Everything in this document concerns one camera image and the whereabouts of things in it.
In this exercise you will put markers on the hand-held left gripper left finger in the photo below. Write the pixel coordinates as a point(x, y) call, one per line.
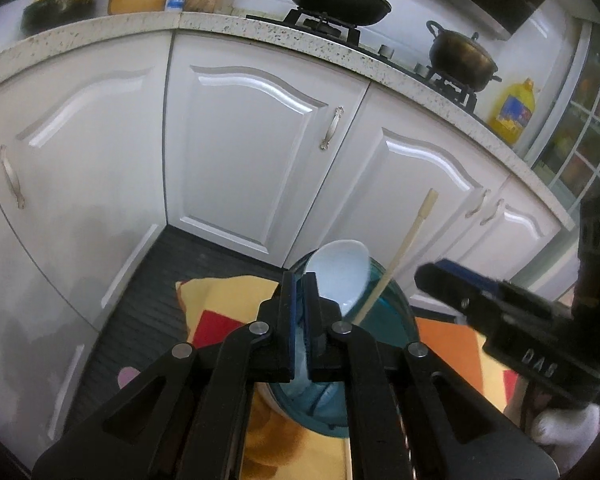
point(289, 320)

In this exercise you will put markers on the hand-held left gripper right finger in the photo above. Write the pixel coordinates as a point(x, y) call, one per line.
point(314, 320)

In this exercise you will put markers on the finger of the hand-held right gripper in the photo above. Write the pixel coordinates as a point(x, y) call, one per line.
point(445, 287)
point(472, 277)

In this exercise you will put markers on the white ceramic spoon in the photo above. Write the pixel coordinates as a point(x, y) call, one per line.
point(337, 275)

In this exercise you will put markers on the white floral utensil holder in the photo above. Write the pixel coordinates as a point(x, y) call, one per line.
point(395, 305)

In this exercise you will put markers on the pale bamboo chopstick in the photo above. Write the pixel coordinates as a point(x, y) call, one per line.
point(426, 205)

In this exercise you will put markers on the person's right hand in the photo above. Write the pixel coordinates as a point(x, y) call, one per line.
point(567, 427)

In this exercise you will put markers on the white cabinet door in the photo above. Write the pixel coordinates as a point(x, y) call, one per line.
point(240, 150)
point(520, 230)
point(20, 335)
point(405, 160)

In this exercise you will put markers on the colourful printed mat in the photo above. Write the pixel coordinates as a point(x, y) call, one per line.
point(207, 297)

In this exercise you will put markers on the yellow oil bottle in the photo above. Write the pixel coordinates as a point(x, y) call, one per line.
point(512, 110)

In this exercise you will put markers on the white framed glass door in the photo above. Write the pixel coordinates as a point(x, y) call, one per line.
point(580, 125)

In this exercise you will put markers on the dark metal cooking pot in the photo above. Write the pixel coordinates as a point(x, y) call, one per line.
point(460, 57)

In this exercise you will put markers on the metal spoons in cup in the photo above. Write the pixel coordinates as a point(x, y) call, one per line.
point(80, 160)

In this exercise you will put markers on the black gas stove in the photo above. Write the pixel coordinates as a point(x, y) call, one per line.
point(325, 25)

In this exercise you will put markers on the black casserole yellow lid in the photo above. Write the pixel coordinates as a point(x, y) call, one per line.
point(55, 0)

